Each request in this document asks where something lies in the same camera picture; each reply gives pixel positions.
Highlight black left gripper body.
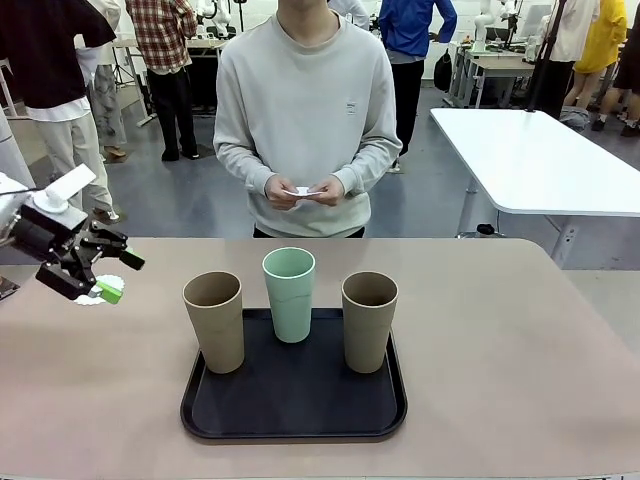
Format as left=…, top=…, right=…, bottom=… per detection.
left=12, top=203, right=91, bottom=264

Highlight white scalloped paper coaster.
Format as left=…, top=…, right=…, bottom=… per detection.
left=282, top=185, right=325, bottom=200
left=73, top=274, right=125, bottom=307

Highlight tall tan brown cup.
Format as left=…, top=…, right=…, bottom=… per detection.
left=341, top=271, right=400, bottom=375
left=182, top=271, right=246, bottom=375

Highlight person's left forearm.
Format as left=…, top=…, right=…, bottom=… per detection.
left=332, top=139, right=404, bottom=196

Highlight person's right forearm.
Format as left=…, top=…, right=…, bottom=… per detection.
left=213, top=139, right=279, bottom=196

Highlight person's right hand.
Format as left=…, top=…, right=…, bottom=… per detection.
left=262, top=173, right=301, bottom=211

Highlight person's left hand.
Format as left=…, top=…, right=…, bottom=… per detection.
left=308, top=175, right=346, bottom=207

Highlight white cylindrical appliance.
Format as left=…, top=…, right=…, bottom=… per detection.
left=0, top=107, right=37, bottom=191

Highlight bystander in patterned grey trousers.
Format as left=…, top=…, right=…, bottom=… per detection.
left=74, top=44, right=129, bottom=160

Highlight bystander black top beige trousers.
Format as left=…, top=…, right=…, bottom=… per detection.
left=0, top=0, right=127, bottom=224

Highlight tall mint green cup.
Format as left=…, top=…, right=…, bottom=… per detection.
left=262, top=247, right=317, bottom=344

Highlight bystander in plaid shirt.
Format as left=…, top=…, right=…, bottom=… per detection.
left=124, top=0, right=201, bottom=162

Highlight black plastic serving tray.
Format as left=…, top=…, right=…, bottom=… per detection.
left=179, top=307, right=409, bottom=441

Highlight person in grey sweatshirt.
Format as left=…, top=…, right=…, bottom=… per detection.
left=213, top=0, right=404, bottom=239

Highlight bystander in blue shirt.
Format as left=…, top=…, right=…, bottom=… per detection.
left=378, top=0, right=459, bottom=174

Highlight black bag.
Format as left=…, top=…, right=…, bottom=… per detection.
left=432, top=49, right=454, bottom=92

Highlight grey metal desk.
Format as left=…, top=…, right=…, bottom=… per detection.
left=447, top=39, right=539, bottom=109

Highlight white rounded table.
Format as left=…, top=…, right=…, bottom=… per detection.
left=429, top=107, right=640, bottom=271

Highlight black tripod pole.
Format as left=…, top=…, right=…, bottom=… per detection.
left=524, top=0, right=571, bottom=115

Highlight grey bag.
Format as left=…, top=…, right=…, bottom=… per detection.
left=558, top=106, right=592, bottom=132

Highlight bystander cream top black trousers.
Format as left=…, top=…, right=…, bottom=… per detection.
left=530, top=0, right=601, bottom=114

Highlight bystander in yellow jacket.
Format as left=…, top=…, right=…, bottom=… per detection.
left=563, top=0, right=629, bottom=132

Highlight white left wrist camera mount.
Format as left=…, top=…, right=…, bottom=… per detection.
left=30, top=165, right=96, bottom=231

